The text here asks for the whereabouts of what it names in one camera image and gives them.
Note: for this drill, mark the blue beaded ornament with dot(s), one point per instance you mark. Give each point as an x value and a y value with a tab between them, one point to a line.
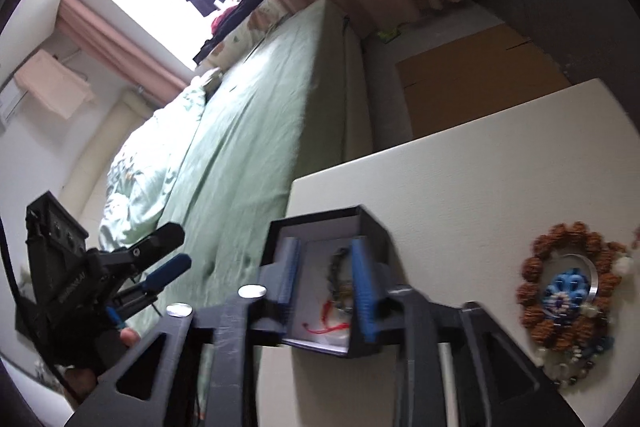
565	295

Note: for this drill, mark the person's left hand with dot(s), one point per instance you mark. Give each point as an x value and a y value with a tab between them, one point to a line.
83	379

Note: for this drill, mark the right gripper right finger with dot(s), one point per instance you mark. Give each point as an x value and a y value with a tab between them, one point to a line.
450	359

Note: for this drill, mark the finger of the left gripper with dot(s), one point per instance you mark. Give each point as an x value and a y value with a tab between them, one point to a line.
135	298
132	261

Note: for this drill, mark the light green duvet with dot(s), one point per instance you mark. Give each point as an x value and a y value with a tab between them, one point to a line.
144	171

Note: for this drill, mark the silver bangle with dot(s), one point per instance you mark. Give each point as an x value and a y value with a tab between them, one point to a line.
564	262

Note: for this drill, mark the green bed blanket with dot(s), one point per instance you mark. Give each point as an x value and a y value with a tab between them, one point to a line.
295	105

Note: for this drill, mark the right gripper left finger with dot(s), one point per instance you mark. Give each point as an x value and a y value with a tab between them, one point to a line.
156	382

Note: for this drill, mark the floral pillow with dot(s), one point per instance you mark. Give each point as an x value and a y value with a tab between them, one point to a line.
242	39

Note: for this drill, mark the green object on floor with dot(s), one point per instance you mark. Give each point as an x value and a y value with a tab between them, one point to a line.
386	36

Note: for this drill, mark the black jewelry box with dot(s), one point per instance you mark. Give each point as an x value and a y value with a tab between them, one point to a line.
312	267

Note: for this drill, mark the pink hanging towel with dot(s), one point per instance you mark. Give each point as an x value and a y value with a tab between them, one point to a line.
53	85

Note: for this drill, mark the brown cardboard sheet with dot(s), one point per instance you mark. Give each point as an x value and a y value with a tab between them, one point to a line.
474	77

